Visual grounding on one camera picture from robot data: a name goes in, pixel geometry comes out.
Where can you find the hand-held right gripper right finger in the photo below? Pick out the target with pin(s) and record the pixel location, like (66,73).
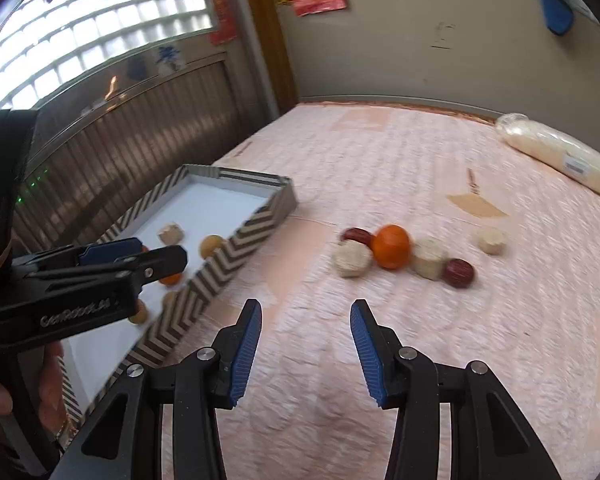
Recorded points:
(367,355)

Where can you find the tan longan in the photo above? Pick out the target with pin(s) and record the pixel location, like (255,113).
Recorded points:
(140,313)
(211,246)

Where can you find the striped cardboard box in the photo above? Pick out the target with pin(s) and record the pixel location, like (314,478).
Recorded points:
(215,200)

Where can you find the pink quilted bedspread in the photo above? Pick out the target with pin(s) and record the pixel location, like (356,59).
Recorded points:
(405,170)

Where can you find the red date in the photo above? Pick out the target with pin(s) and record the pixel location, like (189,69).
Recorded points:
(459,272)
(355,233)

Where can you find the blue hanging object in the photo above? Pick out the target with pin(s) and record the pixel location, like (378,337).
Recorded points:
(555,7)

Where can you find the small orange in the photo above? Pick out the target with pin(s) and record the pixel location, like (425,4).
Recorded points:
(171,280)

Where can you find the wooden slat panel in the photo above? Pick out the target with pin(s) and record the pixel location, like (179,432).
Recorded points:
(155,130)

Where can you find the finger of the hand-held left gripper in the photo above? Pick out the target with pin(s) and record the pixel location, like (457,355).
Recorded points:
(110,252)
(165,260)

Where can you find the glass block window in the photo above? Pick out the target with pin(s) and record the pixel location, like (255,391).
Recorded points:
(105,10)

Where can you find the red paper strip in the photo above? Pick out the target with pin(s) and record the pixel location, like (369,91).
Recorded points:
(223,10)

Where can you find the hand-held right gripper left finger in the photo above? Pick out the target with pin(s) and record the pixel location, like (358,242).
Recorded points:
(245,355)

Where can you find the peeled sugarcane piece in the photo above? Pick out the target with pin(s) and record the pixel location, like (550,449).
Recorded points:
(430,257)
(171,234)
(492,240)
(351,259)

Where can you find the large orange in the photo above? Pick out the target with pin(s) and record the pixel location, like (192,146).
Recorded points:
(391,246)

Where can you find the wooden door frame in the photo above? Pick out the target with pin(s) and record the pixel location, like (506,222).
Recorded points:
(270,35)

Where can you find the blue flower sticker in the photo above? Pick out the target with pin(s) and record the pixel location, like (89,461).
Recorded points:
(169,57)

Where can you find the person's left hand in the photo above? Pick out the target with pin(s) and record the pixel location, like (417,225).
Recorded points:
(50,380)

